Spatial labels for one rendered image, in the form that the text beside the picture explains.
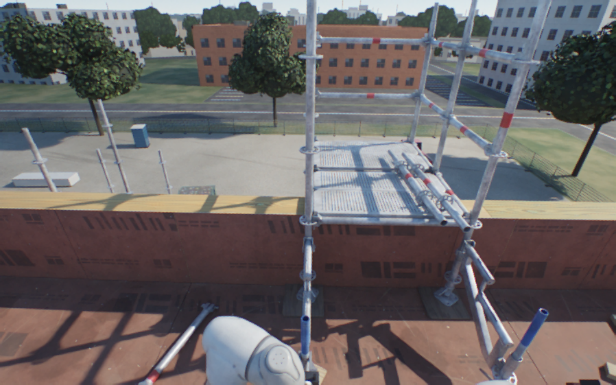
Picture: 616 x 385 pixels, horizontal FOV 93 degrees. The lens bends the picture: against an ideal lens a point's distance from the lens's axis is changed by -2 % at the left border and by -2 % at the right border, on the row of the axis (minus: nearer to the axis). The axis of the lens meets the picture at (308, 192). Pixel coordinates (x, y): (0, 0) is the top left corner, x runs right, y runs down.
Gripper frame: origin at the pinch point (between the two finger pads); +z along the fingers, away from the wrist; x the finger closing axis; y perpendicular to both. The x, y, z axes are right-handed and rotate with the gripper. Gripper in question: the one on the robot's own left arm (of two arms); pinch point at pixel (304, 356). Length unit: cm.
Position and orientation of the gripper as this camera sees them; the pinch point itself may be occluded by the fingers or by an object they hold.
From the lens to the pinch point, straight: 162.7
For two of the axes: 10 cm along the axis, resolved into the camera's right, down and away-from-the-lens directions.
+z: 0.2, -5.0, 8.7
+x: -10.0, -0.2, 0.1
